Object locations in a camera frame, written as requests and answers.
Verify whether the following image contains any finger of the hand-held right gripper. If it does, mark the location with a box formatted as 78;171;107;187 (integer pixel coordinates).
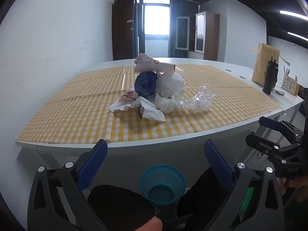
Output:
259;116;304;140
245;131;301;157

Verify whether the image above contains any white plastic bag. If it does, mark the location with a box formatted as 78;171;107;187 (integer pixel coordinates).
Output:
156;71;186;97

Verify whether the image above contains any beige desk organizer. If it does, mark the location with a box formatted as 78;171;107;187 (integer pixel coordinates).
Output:
281;69;301;97

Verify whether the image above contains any person's right hand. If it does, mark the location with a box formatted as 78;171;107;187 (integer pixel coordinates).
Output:
277;177;308;204

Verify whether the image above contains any pink plastic snack bag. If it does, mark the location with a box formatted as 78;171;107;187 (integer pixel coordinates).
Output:
133;53;177;76

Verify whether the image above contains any small red white wrapper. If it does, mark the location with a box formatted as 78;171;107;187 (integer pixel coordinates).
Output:
120;90;138;101

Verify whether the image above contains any blue plastic mesh basket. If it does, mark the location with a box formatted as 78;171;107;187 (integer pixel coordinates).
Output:
140;164;187;206

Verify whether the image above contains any white tissue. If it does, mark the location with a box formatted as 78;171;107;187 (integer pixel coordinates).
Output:
109;96;145;112
141;100;167;122

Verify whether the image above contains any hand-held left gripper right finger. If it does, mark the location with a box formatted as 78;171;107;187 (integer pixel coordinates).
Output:
203;139;285;231

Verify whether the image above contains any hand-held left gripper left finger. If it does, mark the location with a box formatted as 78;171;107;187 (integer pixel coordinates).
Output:
27;139;109;231

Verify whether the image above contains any yellow checkered tablecloth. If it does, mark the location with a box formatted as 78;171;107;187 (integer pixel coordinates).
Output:
16;64;282;143

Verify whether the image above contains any person's left hand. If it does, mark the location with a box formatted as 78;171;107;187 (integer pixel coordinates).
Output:
135;217;163;231

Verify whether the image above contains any dark blue curtain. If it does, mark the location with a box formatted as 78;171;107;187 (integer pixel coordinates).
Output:
169;0;200;58

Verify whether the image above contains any ceiling light strip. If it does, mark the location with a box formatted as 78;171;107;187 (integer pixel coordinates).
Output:
287;31;308;41
280;10;308;21

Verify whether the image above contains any wooden cabinet with glass door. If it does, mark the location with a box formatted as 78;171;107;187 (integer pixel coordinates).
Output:
194;11;220;62

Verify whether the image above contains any white framed glass cabinet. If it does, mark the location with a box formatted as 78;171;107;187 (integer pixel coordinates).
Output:
175;16;190;51

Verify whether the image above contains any cardboard box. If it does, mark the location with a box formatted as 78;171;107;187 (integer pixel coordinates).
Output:
251;43;290;86

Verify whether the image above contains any brown wooden cabinet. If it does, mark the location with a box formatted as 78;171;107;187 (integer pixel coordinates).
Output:
112;0;136;61

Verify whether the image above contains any blue wrapper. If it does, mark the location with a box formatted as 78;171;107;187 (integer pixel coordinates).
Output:
134;71;158;97

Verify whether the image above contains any balcony glass door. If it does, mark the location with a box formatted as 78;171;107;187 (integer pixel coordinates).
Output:
136;0;172;58

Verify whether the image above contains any clear plastic wrap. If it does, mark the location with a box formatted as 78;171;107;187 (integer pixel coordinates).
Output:
178;82;217;113

